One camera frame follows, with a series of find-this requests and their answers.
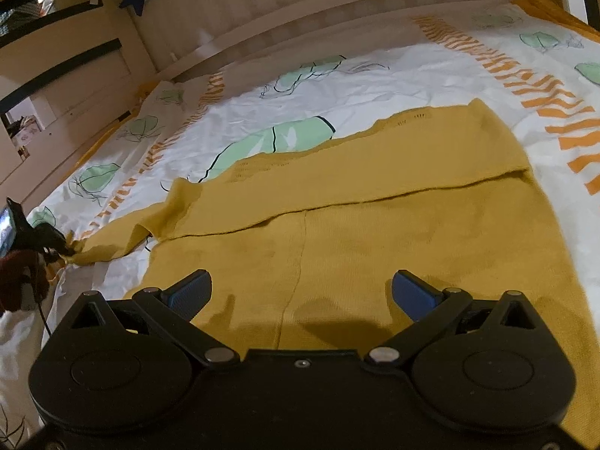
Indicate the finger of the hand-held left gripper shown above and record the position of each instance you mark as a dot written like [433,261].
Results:
[49,240]

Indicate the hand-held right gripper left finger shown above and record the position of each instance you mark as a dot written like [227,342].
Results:
[192,290]

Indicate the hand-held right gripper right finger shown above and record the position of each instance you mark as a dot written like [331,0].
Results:
[412,296]

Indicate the mustard yellow knit sweater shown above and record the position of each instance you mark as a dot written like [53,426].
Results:
[375,225]

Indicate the cluttered shelf items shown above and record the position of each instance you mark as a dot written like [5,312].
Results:
[21,133]

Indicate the white leaf-printed bed sheet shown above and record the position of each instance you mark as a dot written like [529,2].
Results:
[384,84]

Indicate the mustard yellow bed cloth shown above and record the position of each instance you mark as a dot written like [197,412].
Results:
[558,11]

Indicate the white wooden bed frame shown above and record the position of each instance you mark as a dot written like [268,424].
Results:
[281,4]

